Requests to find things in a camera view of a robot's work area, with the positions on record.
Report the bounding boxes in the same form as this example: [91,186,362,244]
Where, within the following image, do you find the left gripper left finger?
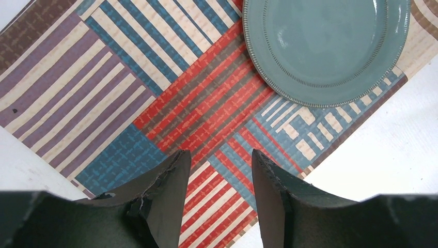
[76,149,192,248]

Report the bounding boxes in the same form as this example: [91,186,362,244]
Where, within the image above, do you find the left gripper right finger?
[251,149,360,248]

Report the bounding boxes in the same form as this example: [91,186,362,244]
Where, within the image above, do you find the brown striped placemat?
[1,1,437,247]

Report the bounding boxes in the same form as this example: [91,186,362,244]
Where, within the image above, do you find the large teal plate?
[242,0,411,108]

